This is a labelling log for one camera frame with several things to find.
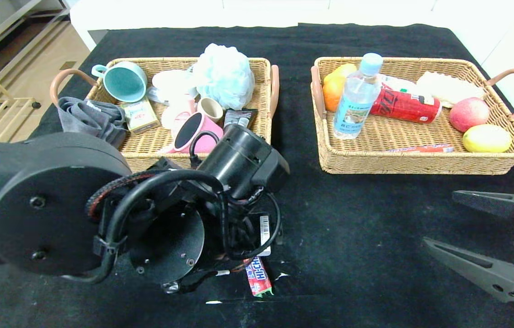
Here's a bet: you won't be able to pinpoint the orange sausage stick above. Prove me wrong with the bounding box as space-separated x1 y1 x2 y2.
385 144 454 154

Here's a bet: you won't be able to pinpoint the clear bottle blue cap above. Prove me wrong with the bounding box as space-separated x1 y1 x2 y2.
332 53 384 140

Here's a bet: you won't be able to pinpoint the red Hi-Chew candy stick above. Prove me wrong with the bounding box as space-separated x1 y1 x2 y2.
244 256 274 297

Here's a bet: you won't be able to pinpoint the pink saucepan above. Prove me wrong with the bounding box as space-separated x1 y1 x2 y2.
157 112 224 155

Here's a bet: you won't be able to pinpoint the beige mug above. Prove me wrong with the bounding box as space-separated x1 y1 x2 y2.
196 97 225 124

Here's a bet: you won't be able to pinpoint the pink detergent bottle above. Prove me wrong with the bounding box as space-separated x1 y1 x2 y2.
161 97 197 139

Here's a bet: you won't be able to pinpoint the yellow lemon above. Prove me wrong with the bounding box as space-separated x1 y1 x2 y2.
462 124 512 154

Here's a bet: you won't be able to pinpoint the black table cloth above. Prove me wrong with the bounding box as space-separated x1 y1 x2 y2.
0 23 514 328

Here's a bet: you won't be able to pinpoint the red apple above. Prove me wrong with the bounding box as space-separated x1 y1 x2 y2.
448 97 491 133

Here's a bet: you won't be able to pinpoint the red cola can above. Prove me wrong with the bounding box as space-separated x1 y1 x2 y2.
370 89 442 125

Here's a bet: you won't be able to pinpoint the cream bread pastry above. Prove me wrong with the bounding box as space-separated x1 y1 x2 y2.
416 72 485 108

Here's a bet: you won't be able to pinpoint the white snack packet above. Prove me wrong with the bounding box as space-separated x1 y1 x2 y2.
378 73 431 97

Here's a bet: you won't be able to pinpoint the orange fruit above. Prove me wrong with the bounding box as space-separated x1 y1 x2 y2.
322 76 346 113

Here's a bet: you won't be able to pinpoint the small yellow fruit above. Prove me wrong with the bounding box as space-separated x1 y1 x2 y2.
324 63 358 85

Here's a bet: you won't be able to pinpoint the black cosmetic tube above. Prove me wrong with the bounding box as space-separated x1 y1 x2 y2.
223 108 258 132

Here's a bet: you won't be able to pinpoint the light blue bath loofah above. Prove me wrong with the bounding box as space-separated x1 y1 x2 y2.
192 43 256 111

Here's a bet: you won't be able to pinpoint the white round container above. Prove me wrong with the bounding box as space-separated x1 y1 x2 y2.
151 70 200 105

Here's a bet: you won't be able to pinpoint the small green cream box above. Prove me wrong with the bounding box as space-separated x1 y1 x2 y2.
121 97 160 135

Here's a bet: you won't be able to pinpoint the white cabinet furniture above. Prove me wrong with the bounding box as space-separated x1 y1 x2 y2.
70 0 463 53

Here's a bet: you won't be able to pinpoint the teal ceramic mug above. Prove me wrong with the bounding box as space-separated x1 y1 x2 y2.
91 61 148 103

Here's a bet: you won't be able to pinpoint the grey folded towel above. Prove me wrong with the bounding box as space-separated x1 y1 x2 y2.
58 97 129 149

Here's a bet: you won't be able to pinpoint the wicker basket brown handles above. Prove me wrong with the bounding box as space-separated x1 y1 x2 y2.
310 56 514 175
50 56 280 176

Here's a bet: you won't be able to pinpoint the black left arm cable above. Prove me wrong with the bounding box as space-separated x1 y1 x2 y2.
59 130 281 285

